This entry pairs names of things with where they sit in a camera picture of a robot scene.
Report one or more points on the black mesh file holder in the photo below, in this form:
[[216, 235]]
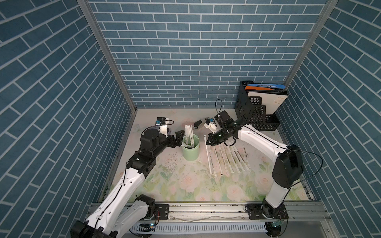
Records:
[[251, 110]]

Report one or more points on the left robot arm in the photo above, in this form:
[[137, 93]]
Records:
[[109, 221]]

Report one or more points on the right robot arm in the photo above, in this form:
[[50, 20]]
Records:
[[288, 161]]

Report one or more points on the wrapped straws in cup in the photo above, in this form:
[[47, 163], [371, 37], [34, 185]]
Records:
[[188, 137]]

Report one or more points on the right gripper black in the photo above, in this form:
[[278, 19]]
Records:
[[213, 142]]

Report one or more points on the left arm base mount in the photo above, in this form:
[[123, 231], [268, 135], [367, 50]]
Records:
[[156, 212]]

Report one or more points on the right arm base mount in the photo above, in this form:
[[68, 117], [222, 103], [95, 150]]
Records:
[[258, 211]]

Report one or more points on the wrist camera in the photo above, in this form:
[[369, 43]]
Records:
[[162, 125], [211, 125]]

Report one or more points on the green cylindrical cup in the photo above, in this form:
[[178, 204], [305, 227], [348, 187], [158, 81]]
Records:
[[191, 154]]

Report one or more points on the blue folder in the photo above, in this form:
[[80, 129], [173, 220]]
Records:
[[274, 86]]

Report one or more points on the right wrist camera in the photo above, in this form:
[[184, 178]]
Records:
[[211, 125]]

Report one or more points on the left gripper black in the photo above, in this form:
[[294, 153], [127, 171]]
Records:
[[178, 141]]

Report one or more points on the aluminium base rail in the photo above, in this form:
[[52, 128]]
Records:
[[298, 211]]

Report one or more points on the white vented cable duct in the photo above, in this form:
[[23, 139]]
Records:
[[200, 228]]

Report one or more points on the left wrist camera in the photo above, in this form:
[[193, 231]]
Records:
[[162, 125]]

